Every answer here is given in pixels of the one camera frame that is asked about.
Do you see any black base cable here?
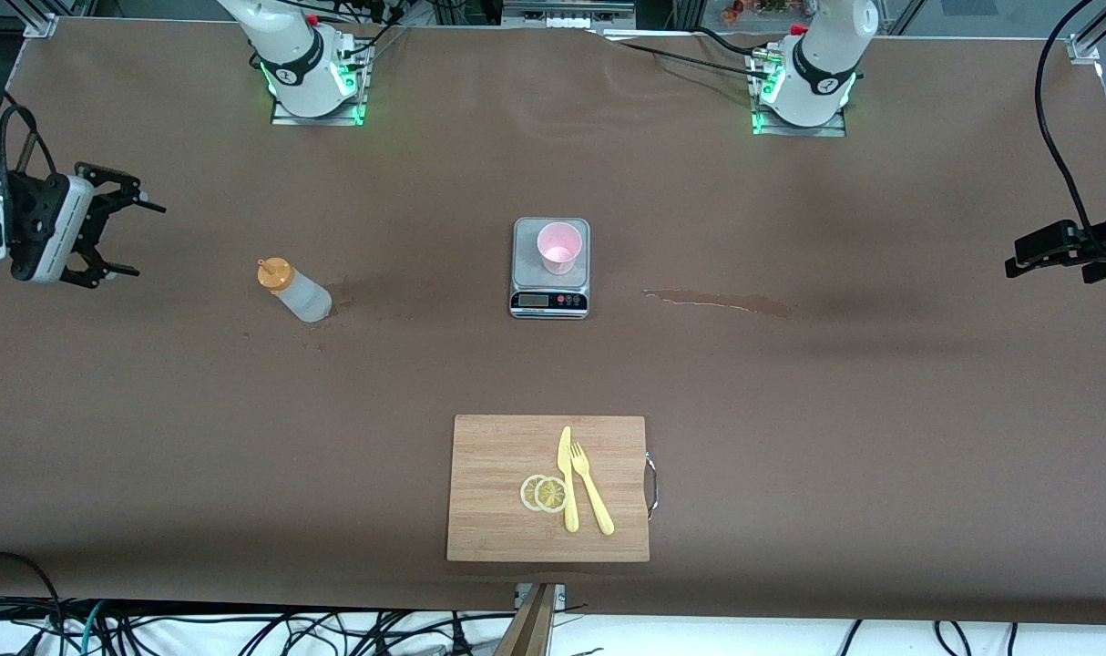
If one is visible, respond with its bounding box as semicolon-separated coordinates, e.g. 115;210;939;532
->
694;26;768;60
599;35;777;83
339;0;410;69

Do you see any yellow plastic knife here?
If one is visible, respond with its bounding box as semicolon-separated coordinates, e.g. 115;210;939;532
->
558;425;579;533

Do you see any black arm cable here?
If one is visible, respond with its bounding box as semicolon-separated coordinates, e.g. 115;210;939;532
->
1033;0;1101;247
0;103;59;183

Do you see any translucent sauce bottle orange cap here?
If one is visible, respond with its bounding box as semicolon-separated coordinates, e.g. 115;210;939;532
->
257;257;333;324

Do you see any teal floor cable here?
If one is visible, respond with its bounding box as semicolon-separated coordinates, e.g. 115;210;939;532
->
56;600;108;656

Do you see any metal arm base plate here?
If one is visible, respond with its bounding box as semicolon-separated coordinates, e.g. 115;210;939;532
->
271;36;369;127
752;46;847;138

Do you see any brown paper table cover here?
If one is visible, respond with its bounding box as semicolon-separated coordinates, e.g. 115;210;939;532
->
0;18;1106;626

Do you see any wooden strip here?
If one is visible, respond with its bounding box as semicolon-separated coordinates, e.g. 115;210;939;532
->
494;583;558;656

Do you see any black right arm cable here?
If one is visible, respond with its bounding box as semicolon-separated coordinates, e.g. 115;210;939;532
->
0;103;59;183

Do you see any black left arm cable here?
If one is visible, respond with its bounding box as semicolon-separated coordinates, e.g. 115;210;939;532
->
1033;0;1101;247

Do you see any silver digital kitchen scale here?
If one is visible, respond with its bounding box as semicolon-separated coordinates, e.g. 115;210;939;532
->
509;217;592;320

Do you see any yellow plastic fork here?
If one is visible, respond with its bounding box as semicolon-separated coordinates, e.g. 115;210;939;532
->
569;441;616;537

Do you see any white power strip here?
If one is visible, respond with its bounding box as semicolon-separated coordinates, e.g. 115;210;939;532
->
503;0;636;30

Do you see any wooden cutting board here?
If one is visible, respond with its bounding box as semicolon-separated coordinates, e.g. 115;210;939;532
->
446;415;659;563

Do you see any pink plastic cup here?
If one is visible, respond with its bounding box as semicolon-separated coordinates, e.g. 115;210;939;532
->
537;221;583;276

